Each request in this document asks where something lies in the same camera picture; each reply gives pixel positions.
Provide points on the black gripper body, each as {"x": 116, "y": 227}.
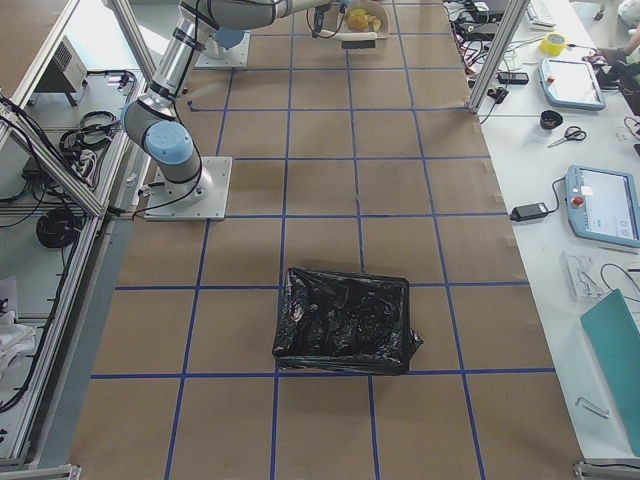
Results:
{"x": 318, "y": 19}

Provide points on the brown bread roll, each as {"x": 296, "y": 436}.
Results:
{"x": 357, "y": 20}

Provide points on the white hand brush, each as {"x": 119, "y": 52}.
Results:
{"x": 351, "y": 40}

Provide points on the white dustpan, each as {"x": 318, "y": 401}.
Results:
{"x": 373, "y": 8}

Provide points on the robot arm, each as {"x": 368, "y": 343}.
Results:
{"x": 151, "y": 122}

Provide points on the right bin with black bag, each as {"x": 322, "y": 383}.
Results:
{"x": 344, "y": 322}

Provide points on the yellow tape roll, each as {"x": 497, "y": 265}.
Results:
{"x": 553, "y": 44}

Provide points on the blue teach pendant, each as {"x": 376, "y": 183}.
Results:
{"x": 603, "y": 206}
{"x": 570, "y": 84}

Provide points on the black scissors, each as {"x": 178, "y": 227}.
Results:
{"x": 572, "y": 133}

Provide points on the black power adapter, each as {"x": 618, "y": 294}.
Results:
{"x": 529, "y": 212}

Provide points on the teal folder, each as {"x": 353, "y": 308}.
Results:
{"x": 614, "y": 338}

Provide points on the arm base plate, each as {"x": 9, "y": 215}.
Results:
{"x": 203, "y": 198}
{"x": 217, "y": 57}

